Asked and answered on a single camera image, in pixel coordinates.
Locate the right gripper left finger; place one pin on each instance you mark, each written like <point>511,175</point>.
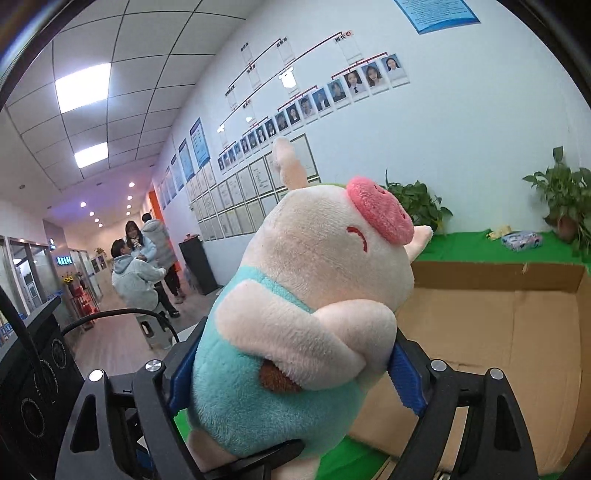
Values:
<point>122,427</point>

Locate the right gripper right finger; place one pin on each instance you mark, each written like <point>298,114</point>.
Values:
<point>495,442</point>

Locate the pink pig plush toy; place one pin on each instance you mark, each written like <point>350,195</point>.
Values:
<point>306,327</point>

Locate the grey plastic stool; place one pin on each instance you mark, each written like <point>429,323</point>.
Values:
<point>155,330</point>

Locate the large open cardboard box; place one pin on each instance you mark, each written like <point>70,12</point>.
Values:
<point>498,336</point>

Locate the seated person grey hoodie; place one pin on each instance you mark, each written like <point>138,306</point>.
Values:
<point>134,280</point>

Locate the standing woman light jacket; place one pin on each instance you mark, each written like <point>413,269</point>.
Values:
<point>141,247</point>

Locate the standing person grey coat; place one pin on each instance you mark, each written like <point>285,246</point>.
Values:
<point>165,257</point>

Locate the small colourful packet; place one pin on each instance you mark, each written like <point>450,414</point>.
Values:
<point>522,240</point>

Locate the yellow crumpled item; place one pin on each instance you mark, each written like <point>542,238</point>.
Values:
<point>499,232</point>

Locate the left potted green plant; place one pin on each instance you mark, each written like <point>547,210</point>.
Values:
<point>424,207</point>

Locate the potted green plant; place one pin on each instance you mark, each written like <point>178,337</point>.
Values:
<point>424,207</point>
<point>567,195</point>

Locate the right potted green plant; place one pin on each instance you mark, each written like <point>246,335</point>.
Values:
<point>567,195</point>

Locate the black cabinet by wall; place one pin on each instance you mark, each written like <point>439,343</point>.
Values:
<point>196,261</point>

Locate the blue wall notice board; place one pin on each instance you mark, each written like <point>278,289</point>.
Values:
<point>429,16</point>

